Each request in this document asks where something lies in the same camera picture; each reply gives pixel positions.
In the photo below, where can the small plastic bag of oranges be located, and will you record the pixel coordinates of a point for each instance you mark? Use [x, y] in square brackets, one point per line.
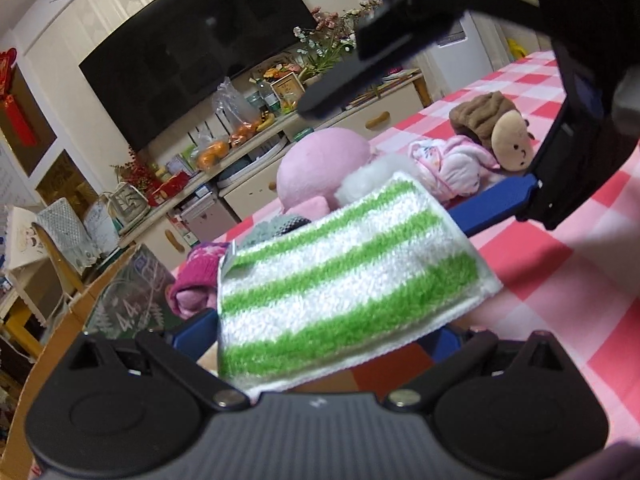
[212, 152]

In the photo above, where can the magenta knit rolled socks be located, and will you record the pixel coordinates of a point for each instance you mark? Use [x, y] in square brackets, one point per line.
[197, 270]

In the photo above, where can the red hanging decoration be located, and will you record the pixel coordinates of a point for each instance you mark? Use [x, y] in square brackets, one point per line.
[15, 105]

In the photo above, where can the tall refrigerator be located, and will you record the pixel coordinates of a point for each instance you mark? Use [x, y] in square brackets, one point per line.
[465, 70]

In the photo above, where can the pink checked tablecloth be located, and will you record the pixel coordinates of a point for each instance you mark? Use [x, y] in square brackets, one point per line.
[550, 310]

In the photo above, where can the tall plastic bag of oranges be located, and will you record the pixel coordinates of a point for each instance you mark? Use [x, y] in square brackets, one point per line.
[237, 110]

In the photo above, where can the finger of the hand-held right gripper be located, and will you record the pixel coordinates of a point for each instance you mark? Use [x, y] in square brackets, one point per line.
[380, 45]
[492, 202]

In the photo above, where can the grey knit item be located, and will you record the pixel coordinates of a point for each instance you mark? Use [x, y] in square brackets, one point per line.
[270, 230]

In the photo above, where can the white lace cover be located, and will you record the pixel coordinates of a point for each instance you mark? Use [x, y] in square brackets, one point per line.
[65, 232]

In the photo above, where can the red gift box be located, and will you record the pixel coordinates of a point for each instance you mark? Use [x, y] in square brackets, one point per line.
[170, 187]

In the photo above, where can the small green box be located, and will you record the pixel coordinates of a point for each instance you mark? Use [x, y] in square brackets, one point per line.
[303, 135]

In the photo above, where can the pink baby garment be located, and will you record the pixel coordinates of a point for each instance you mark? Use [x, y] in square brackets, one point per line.
[460, 165]

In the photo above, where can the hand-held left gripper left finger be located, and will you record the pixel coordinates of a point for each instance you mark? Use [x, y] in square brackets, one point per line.
[195, 332]

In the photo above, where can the wooden photo frame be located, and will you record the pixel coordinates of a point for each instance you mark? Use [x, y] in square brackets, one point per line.
[287, 91]

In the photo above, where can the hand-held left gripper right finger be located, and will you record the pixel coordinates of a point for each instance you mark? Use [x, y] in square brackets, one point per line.
[444, 345]

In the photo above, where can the yellow bananas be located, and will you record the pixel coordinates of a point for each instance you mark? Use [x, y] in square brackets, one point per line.
[266, 121]

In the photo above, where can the green plastic bottle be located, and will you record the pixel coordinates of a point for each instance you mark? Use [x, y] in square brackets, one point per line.
[267, 95]

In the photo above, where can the pink storage box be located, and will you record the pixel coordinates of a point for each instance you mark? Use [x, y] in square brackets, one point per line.
[210, 222]

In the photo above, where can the brown plush toy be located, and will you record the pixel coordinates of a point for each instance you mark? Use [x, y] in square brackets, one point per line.
[480, 112]

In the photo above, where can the white tote bag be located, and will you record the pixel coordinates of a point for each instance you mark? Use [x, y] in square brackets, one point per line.
[129, 207]

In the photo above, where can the printed cardboard box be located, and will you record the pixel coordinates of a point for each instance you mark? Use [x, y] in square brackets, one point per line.
[130, 290]

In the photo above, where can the artificial flower bouquet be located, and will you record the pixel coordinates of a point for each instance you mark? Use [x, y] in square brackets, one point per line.
[330, 35]

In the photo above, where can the green striped white towel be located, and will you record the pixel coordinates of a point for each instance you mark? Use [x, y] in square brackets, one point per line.
[350, 285]

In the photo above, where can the round pink plush toy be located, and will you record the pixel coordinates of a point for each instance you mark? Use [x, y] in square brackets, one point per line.
[320, 160]

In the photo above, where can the cream television cabinet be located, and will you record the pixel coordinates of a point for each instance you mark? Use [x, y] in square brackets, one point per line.
[350, 120]

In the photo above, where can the red berry plant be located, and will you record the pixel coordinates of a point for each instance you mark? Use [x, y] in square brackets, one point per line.
[135, 170]

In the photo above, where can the black flat television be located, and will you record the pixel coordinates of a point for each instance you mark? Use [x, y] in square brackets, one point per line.
[200, 50]

